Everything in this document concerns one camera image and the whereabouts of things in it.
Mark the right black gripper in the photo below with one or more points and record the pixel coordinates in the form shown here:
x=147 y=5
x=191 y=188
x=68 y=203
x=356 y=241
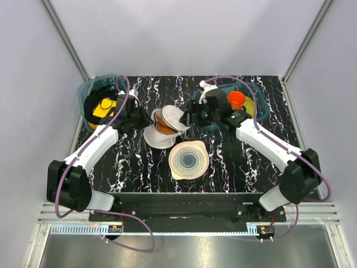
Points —
x=194 y=108

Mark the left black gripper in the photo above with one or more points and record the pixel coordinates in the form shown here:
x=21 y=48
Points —
x=146 y=120

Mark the white mesh laundry bag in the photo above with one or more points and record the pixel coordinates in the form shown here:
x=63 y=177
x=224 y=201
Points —
x=171 y=115

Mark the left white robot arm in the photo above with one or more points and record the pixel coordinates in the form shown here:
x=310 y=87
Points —
x=68 y=180

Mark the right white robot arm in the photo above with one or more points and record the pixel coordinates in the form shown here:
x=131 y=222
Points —
x=300 y=169

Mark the peach brown bra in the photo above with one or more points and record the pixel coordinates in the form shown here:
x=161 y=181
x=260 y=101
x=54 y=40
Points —
x=161 y=126

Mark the yellow cloth in bin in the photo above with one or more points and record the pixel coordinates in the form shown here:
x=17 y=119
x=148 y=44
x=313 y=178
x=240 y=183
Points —
x=100 y=111

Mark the pink blue swirl plate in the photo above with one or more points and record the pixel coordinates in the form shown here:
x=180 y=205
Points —
x=188 y=160

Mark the orange cup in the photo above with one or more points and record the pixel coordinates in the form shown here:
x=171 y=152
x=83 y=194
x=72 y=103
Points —
x=236 y=99

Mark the black cloth in bin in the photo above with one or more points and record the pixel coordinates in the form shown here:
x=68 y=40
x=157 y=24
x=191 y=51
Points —
x=96 y=96

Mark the left teal plastic bin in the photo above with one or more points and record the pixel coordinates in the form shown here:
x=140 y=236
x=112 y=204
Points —
x=95 y=84

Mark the teal plastic bin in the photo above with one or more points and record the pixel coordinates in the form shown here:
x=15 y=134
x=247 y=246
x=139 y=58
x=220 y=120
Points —
x=95 y=84
x=262 y=106

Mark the yellow green plate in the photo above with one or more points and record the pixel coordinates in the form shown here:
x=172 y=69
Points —
x=248 y=106

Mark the right teal plastic bin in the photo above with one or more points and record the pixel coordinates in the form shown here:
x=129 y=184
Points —
x=262 y=106

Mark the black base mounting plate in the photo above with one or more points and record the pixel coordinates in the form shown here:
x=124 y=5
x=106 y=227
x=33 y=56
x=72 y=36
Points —
x=243 y=207

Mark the left aluminium frame post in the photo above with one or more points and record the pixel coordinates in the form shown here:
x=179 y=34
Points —
x=60 y=29

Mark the aluminium frame post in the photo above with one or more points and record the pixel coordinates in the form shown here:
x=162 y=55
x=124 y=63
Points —
x=316 y=23
x=60 y=29

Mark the white slotted cable duct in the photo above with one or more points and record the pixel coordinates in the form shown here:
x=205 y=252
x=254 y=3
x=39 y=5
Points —
x=106 y=229

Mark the right aluminium frame post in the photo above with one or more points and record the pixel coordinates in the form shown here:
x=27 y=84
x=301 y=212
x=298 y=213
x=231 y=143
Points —
x=316 y=23

